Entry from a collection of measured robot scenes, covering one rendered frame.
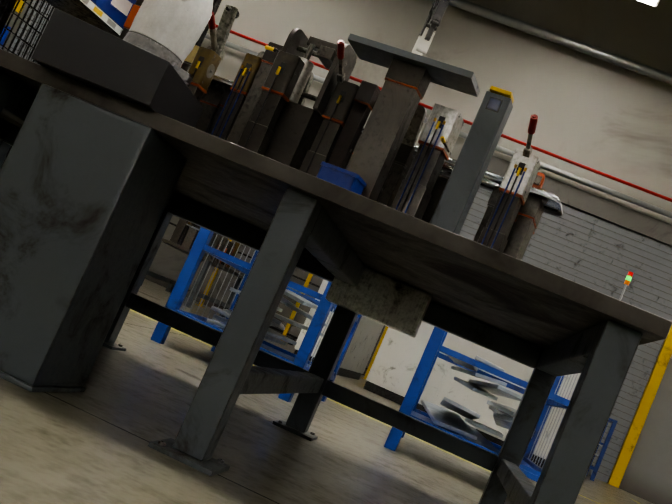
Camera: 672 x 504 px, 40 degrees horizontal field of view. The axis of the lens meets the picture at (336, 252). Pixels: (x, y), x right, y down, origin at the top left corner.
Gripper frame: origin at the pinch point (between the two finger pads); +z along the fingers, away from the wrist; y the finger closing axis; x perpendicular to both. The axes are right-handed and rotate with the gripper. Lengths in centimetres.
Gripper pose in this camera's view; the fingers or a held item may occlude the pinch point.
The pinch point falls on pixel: (421, 47)
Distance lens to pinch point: 264.3
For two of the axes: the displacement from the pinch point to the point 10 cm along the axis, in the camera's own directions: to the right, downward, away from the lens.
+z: -4.0, 9.1, -0.9
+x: -9.1, -4.1, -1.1
